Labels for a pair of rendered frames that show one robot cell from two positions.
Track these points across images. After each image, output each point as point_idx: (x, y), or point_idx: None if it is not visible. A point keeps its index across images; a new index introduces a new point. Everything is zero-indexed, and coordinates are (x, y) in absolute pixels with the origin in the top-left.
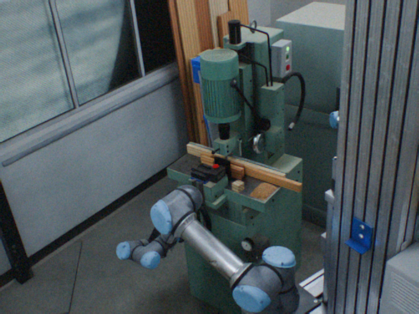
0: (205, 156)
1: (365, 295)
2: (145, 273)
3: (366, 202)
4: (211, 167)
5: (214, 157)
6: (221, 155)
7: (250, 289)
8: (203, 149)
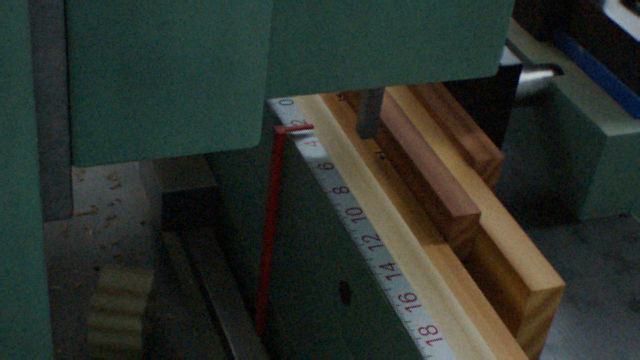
0: (516, 262)
1: None
2: None
3: None
4: (612, 4)
5: (519, 61)
6: (367, 182)
7: None
8: (473, 359)
